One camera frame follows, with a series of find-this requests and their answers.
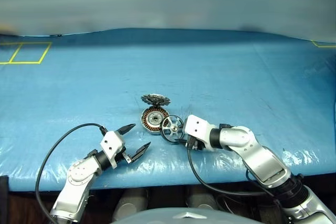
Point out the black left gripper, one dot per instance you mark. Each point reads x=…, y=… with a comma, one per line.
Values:
x=125, y=158

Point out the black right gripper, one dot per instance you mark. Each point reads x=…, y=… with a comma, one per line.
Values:
x=194, y=144

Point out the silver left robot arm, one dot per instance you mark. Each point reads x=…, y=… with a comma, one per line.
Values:
x=76, y=182

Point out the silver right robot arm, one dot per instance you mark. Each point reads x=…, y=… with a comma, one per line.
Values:
x=262, y=155

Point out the silver motor base copper windings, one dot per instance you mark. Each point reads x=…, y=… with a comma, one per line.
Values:
x=149, y=126

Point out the silver motor cover circuit board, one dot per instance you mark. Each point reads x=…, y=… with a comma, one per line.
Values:
x=155, y=100

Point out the grey rounded cylinder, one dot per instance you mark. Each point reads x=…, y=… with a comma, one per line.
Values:
x=130, y=201
x=202, y=199

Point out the blue plastic table cover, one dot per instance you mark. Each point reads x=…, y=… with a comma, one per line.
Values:
x=210, y=77

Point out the grey robot torso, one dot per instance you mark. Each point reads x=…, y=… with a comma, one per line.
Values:
x=170, y=216

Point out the black block at table edge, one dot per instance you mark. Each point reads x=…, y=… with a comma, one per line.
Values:
x=3, y=186

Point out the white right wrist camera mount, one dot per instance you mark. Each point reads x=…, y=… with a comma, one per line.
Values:
x=197, y=128

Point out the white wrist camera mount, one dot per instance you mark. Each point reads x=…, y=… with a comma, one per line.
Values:
x=111, y=142
x=197, y=128

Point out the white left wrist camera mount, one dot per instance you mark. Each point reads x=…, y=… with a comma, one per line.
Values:
x=111, y=142

